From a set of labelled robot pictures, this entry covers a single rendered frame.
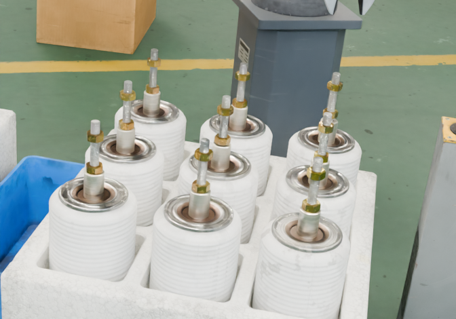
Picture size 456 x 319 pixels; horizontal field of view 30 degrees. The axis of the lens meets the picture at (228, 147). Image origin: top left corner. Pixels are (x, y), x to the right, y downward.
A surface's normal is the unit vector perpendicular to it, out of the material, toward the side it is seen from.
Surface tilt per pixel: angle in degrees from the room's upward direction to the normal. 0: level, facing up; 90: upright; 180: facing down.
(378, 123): 0
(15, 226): 88
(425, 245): 90
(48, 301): 90
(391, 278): 0
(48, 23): 89
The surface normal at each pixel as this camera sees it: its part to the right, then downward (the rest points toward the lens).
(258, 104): -0.48, 0.35
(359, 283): 0.09, -0.89
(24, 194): 0.98, 0.13
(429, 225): -0.18, 0.42
